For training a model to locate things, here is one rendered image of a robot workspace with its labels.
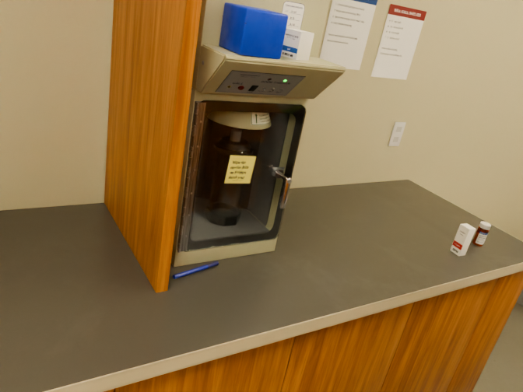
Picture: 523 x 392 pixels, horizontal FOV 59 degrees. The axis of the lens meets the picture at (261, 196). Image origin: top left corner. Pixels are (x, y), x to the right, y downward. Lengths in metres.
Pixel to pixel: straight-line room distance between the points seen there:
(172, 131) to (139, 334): 0.43
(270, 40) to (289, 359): 0.79
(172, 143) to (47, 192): 0.65
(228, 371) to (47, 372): 0.41
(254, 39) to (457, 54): 1.49
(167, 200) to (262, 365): 0.48
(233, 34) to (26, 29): 0.61
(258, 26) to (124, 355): 0.70
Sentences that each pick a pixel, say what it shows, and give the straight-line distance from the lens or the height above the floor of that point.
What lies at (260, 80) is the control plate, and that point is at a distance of 1.05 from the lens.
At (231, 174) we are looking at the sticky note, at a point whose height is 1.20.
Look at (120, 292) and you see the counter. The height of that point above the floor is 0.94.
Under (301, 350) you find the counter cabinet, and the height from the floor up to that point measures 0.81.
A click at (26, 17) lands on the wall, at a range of 1.39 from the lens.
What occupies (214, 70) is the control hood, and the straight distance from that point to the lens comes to 0.98.
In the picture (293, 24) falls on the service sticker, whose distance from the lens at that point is 1.15.
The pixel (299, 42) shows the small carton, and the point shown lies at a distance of 1.06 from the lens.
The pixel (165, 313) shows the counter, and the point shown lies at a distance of 1.10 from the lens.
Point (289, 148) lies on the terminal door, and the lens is 1.23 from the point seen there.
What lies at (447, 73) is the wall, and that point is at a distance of 2.32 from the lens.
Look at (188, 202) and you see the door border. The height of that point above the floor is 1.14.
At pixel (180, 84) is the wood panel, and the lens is 0.95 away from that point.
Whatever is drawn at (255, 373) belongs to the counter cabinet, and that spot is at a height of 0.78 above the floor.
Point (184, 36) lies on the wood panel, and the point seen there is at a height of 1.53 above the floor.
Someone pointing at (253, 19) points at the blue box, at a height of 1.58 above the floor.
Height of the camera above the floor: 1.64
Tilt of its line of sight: 24 degrees down
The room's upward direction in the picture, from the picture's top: 11 degrees clockwise
